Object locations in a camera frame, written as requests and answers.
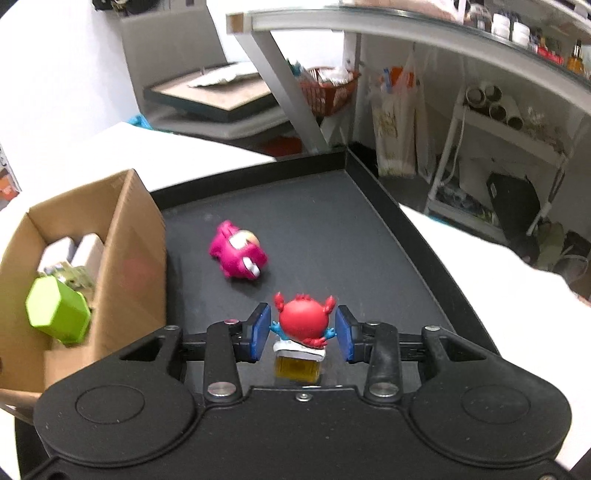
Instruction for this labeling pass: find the black picture frame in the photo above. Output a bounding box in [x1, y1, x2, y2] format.
[143, 62, 283, 123]

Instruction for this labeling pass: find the black tray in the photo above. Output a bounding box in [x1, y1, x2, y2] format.
[14, 148, 502, 480]

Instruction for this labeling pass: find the red crab figure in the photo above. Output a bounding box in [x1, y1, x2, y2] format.
[269, 292, 337, 381]

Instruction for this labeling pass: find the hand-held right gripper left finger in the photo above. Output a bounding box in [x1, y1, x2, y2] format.
[117, 302, 273, 402]

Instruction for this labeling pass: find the small green patterned toy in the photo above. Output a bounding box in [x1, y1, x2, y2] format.
[51, 265, 95, 296]

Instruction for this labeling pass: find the glass top desk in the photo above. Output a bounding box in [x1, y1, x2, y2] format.
[226, 0, 591, 153]

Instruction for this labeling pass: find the red basket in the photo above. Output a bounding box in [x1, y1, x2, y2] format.
[298, 67, 362, 118]

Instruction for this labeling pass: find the white plastic bag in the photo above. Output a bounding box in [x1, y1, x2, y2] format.
[369, 51, 437, 178]

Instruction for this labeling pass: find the small cream white box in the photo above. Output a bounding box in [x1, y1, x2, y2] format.
[71, 233, 106, 282]

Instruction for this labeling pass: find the black flat case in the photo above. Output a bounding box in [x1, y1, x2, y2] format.
[486, 172, 541, 236]

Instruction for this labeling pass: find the pink toy figure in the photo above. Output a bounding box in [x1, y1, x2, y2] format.
[208, 220, 269, 281]

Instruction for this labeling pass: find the green hexagonal box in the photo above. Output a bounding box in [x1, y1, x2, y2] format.
[25, 275, 93, 346]

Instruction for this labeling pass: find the clear plastic packet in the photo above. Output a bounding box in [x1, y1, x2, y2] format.
[187, 65, 259, 88]

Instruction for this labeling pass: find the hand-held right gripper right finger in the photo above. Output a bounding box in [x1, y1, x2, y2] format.
[335, 304, 502, 402]

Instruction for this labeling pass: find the orange box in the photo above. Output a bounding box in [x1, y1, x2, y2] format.
[0, 168, 20, 204]

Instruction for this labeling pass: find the grey chair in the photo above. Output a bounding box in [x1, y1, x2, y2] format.
[121, 0, 296, 139]

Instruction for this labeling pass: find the olive green bag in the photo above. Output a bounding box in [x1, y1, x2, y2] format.
[531, 222, 566, 271]

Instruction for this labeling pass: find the white shelf rack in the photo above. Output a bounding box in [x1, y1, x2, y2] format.
[425, 85, 568, 236]

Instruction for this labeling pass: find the brown cardboard box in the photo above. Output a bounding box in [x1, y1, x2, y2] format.
[0, 168, 168, 411]

